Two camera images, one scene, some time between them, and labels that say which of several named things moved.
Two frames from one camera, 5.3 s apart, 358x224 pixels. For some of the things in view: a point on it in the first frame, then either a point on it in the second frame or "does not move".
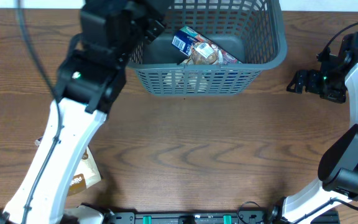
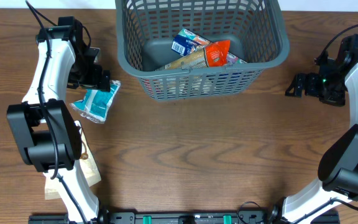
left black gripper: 150,33 → 93,80
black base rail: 332,216 does not move
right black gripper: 311,86 does not move
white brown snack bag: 87,172 does not move
